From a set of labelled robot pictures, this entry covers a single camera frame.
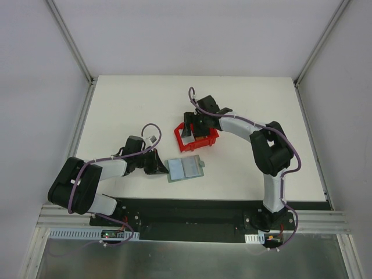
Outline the red plastic bin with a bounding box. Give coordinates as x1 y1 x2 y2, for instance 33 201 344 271
174 123 219 152

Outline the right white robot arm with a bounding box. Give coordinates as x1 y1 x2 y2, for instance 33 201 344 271
181 95 294 230

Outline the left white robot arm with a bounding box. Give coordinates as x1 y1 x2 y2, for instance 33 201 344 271
47 135 169 226

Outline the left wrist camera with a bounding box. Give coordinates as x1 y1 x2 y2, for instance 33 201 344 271
144 135 158 146

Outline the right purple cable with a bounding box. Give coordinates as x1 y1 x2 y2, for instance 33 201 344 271
188 87 302 256

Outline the purple cable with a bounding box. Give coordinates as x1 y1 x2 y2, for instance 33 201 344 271
188 87 302 256
46 123 162 258

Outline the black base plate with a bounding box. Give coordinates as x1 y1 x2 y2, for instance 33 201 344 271
90 198 296 243

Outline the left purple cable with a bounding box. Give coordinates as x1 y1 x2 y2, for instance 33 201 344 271
46 123 162 258

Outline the left white cable duct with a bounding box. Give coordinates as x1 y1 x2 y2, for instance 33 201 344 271
49 228 140 242

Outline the white cable duct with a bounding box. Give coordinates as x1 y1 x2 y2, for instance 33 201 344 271
244 234 265 245
49 228 140 242

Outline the right white cable duct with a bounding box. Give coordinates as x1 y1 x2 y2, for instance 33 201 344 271
244 234 265 245

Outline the left aluminium frame post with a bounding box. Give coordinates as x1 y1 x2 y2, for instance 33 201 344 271
44 0 94 85

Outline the aluminium frame post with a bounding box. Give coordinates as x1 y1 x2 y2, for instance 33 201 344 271
294 0 352 88
44 0 94 85

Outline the right aluminium frame post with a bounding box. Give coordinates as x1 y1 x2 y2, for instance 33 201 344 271
294 0 352 88

